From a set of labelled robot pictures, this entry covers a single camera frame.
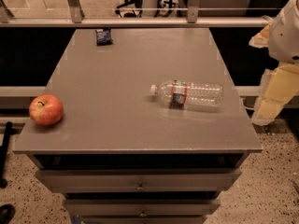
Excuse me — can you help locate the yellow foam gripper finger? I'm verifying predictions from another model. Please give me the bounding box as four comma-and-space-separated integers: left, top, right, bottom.
249, 24, 271, 49
251, 63, 299, 126

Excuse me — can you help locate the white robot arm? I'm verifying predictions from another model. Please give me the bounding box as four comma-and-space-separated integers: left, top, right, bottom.
249, 0, 299, 126

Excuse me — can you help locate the clear plastic water bottle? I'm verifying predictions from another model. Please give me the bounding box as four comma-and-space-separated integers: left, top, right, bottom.
150, 79, 223, 111

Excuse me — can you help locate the upper grey drawer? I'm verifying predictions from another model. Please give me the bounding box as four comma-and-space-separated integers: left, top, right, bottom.
36, 168, 241, 193

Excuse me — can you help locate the grey drawer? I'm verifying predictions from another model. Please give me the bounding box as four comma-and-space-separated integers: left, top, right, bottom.
36, 168, 241, 193
64, 199, 220, 217

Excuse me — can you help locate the black office chair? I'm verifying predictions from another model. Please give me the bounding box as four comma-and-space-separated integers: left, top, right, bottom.
115, 0, 143, 18

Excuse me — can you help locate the blue snack packet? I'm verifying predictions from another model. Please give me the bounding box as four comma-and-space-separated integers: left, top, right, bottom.
95, 28, 113, 46

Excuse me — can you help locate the grey drawer cabinet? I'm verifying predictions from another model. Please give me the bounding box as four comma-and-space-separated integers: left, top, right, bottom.
14, 29, 262, 224

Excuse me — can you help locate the red apple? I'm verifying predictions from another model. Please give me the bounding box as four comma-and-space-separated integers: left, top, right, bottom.
29, 94, 64, 126

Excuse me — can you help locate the lower grey drawer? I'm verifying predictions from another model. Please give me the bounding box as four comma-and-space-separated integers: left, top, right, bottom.
64, 199, 220, 217

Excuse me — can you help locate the metal guard railing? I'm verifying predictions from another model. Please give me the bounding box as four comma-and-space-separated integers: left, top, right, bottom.
0, 0, 273, 28

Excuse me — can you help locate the black pole on floor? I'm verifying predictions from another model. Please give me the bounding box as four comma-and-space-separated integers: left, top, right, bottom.
0, 121, 13, 189

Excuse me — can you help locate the black shoe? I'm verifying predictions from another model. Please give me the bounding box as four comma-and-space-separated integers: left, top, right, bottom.
0, 204, 15, 224

